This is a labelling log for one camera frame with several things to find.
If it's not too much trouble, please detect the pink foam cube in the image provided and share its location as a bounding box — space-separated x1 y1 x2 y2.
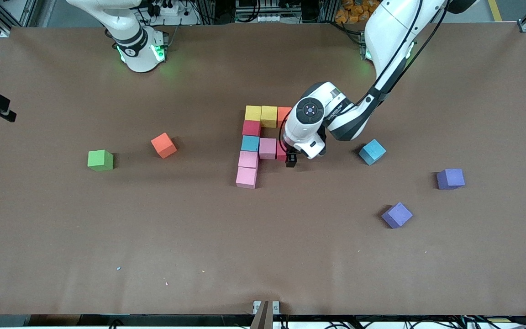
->
258 138 277 160
238 150 260 170
236 167 258 189

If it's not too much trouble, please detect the orange foam cube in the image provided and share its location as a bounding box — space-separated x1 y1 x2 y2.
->
151 133 178 159
277 107 293 129

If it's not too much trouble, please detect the purple foam cube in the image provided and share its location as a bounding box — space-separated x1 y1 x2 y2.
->
380 202 413 229
437 168 466 190

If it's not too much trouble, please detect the brown table cover sheet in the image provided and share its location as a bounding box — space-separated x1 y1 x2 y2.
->
0 22 526 316

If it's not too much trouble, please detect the pile of orange fruit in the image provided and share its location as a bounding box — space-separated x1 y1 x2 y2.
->
335 0 380 24

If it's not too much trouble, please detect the brown wooden beam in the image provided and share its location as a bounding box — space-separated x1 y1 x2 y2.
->
250 301 274 329

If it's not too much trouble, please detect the white power strip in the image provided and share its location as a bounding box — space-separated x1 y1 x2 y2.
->
151 1 182 17

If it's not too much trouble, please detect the green foam cube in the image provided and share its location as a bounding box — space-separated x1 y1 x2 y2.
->
87 149 114 172

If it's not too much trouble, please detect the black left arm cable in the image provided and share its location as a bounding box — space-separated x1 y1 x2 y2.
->
279 0 448 155

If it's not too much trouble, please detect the small metal bracket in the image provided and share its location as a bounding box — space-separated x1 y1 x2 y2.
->
252 300 281 316

